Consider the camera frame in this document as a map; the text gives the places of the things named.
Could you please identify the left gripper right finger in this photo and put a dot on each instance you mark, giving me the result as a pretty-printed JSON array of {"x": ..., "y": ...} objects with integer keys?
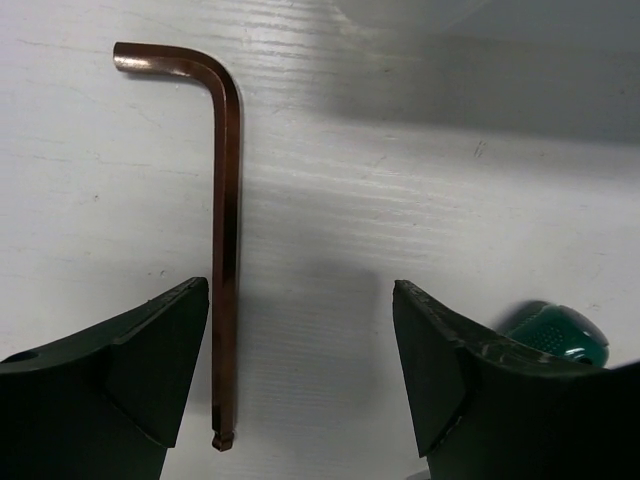
[{"x": 484, "y": 406}]

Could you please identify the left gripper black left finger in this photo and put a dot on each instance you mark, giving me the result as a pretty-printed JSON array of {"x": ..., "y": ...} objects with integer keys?
[{"x": 106, "y": 402}]

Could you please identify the green stubby screwdriver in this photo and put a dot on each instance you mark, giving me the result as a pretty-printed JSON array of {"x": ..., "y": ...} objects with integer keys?
[{"x": 557, "y": 330}]

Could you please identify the long hex key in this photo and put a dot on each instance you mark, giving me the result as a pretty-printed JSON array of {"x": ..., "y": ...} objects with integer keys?
[{"x": 153, "y": 59}]

